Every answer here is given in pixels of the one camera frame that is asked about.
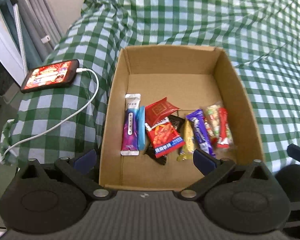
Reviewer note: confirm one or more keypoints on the purple white stick packet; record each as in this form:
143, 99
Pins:
130, 138

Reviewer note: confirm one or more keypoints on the red square snack packet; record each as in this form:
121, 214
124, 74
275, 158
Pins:
157, 111

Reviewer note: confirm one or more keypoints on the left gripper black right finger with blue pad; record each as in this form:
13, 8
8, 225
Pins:
213, 170

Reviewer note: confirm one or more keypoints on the red white small bar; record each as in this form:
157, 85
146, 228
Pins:
225, 137

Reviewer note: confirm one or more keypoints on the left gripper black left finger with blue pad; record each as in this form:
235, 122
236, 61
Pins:
77, 171

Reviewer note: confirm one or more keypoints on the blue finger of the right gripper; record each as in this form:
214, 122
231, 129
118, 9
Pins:
293, 151

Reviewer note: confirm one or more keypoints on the green checkered cloth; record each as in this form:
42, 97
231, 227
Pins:
260, 37

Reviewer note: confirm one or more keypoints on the purple chocolate bar wrapper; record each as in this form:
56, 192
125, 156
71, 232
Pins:
200, 131

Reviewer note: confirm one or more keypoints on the grey curtain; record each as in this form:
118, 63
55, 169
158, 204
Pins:
40, 30

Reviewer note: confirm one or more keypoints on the brown cardboard box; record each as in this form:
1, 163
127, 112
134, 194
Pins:
189, 77

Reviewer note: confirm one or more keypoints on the yellow gold candy bar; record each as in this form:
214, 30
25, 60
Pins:
187, 150

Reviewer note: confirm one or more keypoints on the black smartphone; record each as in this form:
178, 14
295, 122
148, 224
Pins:
54, 75

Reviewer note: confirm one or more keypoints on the clear nougat candy packet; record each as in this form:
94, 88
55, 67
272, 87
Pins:
212, 114

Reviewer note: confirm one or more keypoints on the dark brown snack packet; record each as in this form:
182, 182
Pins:
177, 123

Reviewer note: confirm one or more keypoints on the red spicy snack packet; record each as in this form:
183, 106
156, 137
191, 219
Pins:
164, 137

